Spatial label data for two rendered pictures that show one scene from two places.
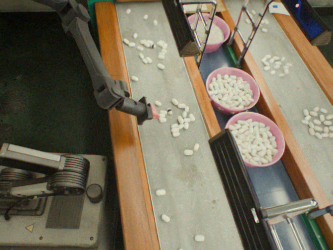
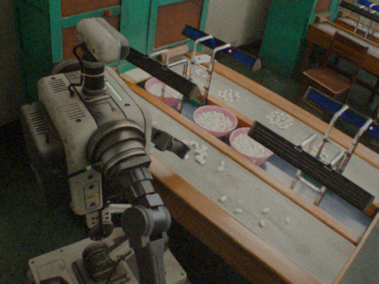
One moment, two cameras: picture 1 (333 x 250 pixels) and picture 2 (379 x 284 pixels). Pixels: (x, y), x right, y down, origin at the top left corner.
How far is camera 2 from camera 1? 1.02 m
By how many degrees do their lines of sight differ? 27
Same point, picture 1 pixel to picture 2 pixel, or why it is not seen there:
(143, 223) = (229, 218)
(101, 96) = (160, 140)
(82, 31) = not seen: hidden behind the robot
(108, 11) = not seen: hidden behind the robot
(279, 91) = (243, 110)
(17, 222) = not seen: outside the picture
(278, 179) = (280, 164)
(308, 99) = (263, 109)
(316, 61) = (251, 84)
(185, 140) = (211, 163)
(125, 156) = (182, 188)
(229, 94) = (215, 124)
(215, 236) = (273, 205)
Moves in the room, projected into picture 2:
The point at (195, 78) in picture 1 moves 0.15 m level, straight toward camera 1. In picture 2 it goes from (185, 121) to (194, 137)
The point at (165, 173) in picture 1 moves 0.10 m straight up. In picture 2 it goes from (216, 188) to (220, 174)
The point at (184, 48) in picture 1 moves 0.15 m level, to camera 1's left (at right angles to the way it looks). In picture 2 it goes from (191, 92) to (163, 96)
